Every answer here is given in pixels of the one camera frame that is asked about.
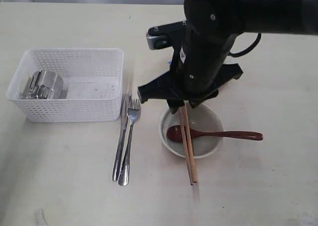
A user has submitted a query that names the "white perforated plastic basket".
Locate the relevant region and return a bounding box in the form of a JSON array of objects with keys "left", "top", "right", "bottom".
[{"left": 6, "top": 48, "right": 124, "bottom": 122}]

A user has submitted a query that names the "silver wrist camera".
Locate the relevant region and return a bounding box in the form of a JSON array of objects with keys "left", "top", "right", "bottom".
[{"left": 146, "top": 20, "right": 186, "bottom": 50}]

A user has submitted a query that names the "silver fork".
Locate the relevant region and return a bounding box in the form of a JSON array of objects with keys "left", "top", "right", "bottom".
[{"left": 118, "top": 99, "right": 141, "bottom": 186}]

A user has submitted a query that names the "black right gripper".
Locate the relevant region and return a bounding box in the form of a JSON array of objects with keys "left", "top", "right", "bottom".
[{"left": 138, "top": 25, "right": 242, "bottom": 113}]

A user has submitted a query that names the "silver table knife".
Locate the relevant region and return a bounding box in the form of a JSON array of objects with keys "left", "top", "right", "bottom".
[{"left": 112, "top": 92, "right": 132, "bottom": 181}]

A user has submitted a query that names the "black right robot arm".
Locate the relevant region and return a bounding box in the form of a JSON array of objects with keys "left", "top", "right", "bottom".
[{"left": 138, "top": 0, "right": 318, "bottom": 113}]

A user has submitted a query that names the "wooden chopstick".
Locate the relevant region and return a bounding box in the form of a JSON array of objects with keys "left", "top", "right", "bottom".
[
  {"left": 178, "top": 106, "right": 194, "bottom": 185},
  {"left": 182, "top": 105, "right": 198, "bottom": 183}
]

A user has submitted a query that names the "brown wooden spoon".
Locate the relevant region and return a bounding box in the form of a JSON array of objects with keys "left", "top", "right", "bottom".
[{"left": 166, "top": 125, "right": 263, "bottom": 142}]

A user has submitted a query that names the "grey-green ceramic bowl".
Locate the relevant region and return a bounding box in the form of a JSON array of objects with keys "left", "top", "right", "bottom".
[{"left": 159, "top": 104, "right": 224, "bottom": 159}]

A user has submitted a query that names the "silver metal spoon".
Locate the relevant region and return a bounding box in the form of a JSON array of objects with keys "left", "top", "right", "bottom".
[{"left": 21, "top": 70, "right": 64, "bottom": 100}]

